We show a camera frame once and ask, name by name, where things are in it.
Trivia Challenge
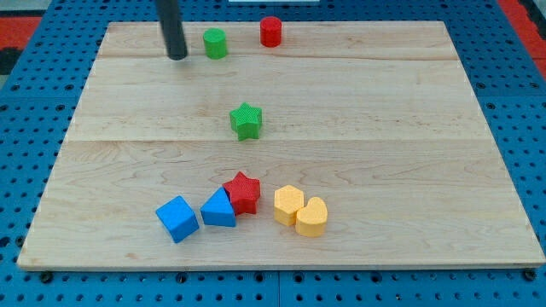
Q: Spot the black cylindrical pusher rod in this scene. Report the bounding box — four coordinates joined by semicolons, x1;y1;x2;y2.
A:
155;0;188;61

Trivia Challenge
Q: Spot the blue cube block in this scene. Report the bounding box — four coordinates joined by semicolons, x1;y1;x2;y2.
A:
155;195;200;243

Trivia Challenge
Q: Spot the red star block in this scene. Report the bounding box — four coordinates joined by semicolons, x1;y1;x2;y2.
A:
223;171;261;215

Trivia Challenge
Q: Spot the green star block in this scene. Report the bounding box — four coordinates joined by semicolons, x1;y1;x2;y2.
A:
229;102;262;141

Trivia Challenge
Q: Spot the light wooden board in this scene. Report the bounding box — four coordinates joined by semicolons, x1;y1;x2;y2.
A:
18;21;545;271

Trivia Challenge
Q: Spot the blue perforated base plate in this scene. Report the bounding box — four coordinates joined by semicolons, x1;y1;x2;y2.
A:
1;1;545;306

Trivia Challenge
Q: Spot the red cylinder block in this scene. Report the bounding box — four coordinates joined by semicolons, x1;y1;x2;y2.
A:
259;16;282;48

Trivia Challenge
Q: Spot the green cylinder block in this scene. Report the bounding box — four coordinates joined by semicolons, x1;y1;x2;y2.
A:
202;27;228;60

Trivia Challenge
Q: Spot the yellow heart block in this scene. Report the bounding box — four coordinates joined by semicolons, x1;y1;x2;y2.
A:
295;197;328;237

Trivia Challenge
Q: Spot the yellow hexagon block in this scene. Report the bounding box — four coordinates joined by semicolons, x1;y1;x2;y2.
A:
274;185;305;226

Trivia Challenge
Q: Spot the blue triangle block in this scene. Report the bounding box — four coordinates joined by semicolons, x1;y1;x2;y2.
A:
200;188;236;227

